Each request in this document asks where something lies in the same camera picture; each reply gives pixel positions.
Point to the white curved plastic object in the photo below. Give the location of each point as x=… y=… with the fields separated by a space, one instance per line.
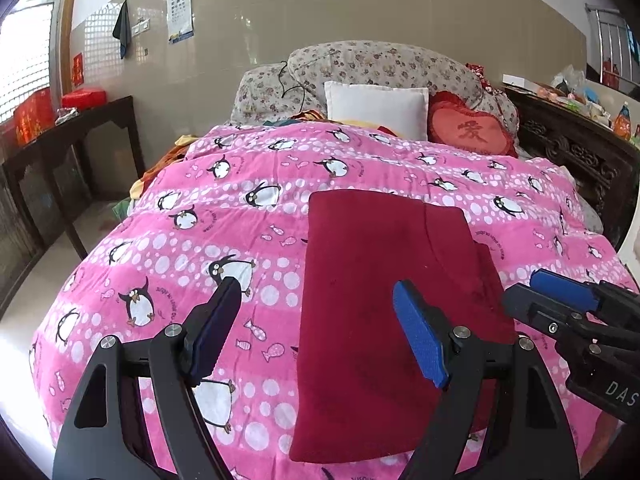
x=631 y=240

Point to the maroon garment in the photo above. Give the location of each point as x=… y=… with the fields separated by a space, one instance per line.
x=375 y=285

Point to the red patterned cloth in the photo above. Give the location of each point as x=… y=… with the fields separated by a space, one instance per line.
x=482 y=77

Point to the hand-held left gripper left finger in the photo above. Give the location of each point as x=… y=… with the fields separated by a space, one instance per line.
x=215 y=335

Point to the red carton box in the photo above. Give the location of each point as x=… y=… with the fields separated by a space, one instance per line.
x=34 y=117

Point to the flat red box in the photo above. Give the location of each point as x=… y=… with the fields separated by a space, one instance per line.
x=85 y=97

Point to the pink penguin blanket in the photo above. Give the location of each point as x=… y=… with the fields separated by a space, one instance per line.
x=200 y=220

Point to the red paper wall sticker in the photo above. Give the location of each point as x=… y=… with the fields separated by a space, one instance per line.
x=78 y=69

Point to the dark wooden side table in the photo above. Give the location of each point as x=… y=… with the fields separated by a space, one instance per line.
x=75 y=145

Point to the clear plastic bag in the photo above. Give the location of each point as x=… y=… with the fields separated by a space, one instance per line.
x=569 y=80

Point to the metal stair railing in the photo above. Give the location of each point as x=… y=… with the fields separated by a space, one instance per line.
x=612 y=45

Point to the orange drink bottle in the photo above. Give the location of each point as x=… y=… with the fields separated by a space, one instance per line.
x=623 y=122

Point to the pile of colourful clothes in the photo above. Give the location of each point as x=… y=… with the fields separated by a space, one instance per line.
x=155 y=170

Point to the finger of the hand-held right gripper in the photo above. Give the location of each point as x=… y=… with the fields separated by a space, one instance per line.
x=565 y=287
x=537 y=310

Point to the eye chart wall poster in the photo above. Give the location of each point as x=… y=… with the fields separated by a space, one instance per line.
x=180 y=5

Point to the white pillow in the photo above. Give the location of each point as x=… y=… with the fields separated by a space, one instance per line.
x=377 y=110

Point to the red heart pillow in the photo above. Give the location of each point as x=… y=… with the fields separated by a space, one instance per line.
x=470 y=132

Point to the dark hanging cloth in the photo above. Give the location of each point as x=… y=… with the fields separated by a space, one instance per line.
x=121 y=27

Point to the wall socket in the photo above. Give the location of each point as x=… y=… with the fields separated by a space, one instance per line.
x=141 y=25

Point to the carved dark wooden cabinet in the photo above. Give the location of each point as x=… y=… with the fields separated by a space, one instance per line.
x=575 y=160

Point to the person's right forearm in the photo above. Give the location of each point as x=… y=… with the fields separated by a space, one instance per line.
x=602 y=445

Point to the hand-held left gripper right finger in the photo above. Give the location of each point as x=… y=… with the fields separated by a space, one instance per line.
x=420 y=340

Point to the flat white box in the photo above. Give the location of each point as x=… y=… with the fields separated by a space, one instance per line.
x=520 y=80

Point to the window with grille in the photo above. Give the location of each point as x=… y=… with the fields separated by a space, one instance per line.
x=25 y=65

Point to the silver foil packet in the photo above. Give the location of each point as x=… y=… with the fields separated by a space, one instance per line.
x=67 y=116

